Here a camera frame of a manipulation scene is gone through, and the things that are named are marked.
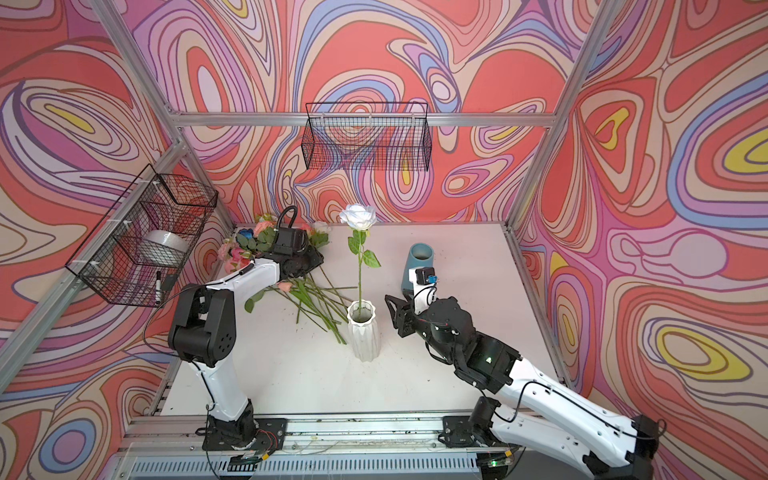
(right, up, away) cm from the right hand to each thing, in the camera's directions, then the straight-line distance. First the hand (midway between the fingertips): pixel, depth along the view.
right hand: (395, 304), depth 68 cm
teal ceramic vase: (+8, +11, +20) cm, 24 cm away
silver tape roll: (-56, +13, +3) cm, 57 cm away
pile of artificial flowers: (-27, -2, +31) cm, 41 cm away
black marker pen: (-58, +2, +4) cm, 58 cm away
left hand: (-23, +10, +31) cm, 39 cm away
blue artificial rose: (-52, +19, +37) cm, 66 cm away
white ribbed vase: (-7, -7, +3) cm, 10 cm away
